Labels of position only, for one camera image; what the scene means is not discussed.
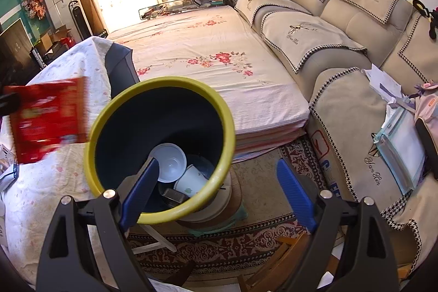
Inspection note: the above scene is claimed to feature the white plastic bowl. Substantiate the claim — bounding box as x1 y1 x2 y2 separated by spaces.
149 143 187 183

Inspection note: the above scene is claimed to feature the red snack wrapper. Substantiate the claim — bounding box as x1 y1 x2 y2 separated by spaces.
1 76 88 164

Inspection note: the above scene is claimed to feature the yellow rimmed trash bin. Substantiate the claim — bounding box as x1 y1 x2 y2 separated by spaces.
84 76 235 225

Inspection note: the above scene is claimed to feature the wooden stool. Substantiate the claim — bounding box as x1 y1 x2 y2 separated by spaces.
238 228 416 291

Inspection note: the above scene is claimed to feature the patterned floor rug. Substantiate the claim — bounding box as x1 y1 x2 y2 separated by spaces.
137 135 325 280

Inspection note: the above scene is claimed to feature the brown plastic food tray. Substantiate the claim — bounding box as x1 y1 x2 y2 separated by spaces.
161 187 189 208

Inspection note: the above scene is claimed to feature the white spotted tablecloth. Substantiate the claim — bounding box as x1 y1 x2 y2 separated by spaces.
1 36 112 285

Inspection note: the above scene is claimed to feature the white paper cup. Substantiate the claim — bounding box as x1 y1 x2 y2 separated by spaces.
173 164 208 198

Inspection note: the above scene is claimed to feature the pink backpack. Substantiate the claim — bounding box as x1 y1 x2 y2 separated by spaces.
414 82 438 144

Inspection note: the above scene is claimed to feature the large flat television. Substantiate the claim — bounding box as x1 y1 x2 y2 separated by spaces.
0 19 40 87

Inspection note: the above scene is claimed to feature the beige sectional sofa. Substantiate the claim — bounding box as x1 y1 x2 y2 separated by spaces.
232 0 437 270

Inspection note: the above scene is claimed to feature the black tower fan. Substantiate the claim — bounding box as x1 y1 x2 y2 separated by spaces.
68 0 92 40

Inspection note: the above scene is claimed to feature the floral bed mattress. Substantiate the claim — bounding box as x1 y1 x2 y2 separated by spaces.
109 6 310 162

